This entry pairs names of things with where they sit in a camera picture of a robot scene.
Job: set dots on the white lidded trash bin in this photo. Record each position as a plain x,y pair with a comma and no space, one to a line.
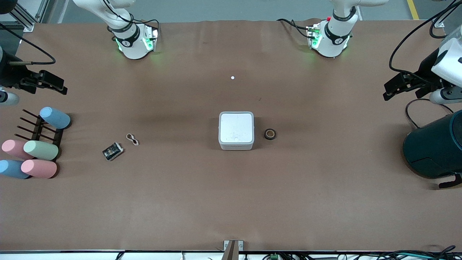
236,128

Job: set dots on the green connector plug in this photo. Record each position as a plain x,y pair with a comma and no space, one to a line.
274,256

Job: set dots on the green plastic cup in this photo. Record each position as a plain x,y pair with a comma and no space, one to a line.
41,150

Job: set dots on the brown paper table mat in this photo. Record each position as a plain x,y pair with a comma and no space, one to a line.
180,198

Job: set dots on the black snack packet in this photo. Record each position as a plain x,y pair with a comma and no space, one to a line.
112,151

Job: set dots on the blue plastic cup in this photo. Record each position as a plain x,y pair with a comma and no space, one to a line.
56,118
11,169

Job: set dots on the white rubber band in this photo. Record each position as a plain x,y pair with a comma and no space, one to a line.
132,139

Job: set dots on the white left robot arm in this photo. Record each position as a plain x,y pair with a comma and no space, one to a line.
334,43

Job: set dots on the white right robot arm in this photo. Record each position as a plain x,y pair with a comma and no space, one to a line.
133,47

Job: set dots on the dark teal round container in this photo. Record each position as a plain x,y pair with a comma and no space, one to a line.
433,148

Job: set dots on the pink plastic cup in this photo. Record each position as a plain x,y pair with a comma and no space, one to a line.
12,148
39,168

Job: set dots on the aluminium frame profile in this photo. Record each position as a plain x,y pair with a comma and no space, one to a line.
25,22
438,24

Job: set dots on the black tape roll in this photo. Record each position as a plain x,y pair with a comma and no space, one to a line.
265,134

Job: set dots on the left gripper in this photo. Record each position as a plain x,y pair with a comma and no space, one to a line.
427,71

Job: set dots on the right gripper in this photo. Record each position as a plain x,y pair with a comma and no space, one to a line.
11,74

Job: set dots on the metal bracket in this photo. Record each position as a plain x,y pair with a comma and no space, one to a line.
232,249

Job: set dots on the black cup rack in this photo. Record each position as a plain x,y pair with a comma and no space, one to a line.
37,131

